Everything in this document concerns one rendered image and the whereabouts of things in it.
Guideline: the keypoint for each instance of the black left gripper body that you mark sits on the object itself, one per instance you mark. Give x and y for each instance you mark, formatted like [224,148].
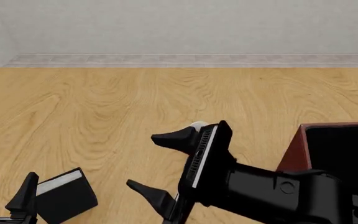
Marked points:
[8,221]

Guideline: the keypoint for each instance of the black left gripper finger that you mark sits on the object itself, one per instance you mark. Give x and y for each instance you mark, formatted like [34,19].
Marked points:
[25,198]

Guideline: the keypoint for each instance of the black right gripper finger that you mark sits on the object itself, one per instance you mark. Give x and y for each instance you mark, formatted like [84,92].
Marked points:
[177,141]
[155,199]

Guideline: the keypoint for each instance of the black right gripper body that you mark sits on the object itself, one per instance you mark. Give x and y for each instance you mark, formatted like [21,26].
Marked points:
[210,154]

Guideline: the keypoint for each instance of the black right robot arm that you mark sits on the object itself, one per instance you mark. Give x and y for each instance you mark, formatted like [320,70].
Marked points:
[291,196]

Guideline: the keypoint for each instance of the red-brown desk caddy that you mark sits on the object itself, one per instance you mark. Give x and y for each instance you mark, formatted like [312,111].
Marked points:
[294,151]

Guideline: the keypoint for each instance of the small pale rounded plate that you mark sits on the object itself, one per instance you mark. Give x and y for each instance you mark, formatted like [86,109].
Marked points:
[199,124]

